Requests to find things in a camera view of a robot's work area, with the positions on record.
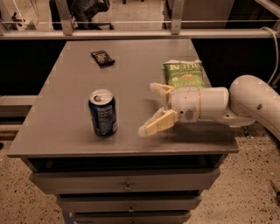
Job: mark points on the green jalapeno chips bag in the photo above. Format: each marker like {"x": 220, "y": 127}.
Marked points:
{"x": 184, "y": 73}

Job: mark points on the grey drawer cabinet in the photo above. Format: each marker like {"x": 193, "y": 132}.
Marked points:
{"x": 58, "y": 134}

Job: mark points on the black office chair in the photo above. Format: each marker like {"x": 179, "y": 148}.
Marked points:
{"x": 82, "y": 10}

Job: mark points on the small black snack packet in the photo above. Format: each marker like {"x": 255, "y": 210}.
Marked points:
{"x": 102, "y": 59}

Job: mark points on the grey drawer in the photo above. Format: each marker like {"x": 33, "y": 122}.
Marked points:
{"x": 173, "y": 217}
{"x": 129, "y": 203}
{"x": 125, "y": 181}

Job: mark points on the middle grey drawer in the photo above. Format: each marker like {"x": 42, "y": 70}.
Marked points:
{"x": 129, "y": 203}

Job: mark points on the bottom grey drawer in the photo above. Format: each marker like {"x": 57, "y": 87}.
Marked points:
{"x": 173, "y": 217}

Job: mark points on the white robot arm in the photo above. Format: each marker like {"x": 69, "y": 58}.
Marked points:
{"x": 248, "y": 100}

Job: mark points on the top grey drawer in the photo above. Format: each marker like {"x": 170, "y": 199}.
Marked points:
{"x": 125, "y": 181}

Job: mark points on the blue pepsi can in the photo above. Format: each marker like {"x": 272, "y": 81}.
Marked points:
{"x": 102, "y": 106}

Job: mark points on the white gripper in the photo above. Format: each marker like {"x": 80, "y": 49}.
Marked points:
{"x": 185, "y": 103}

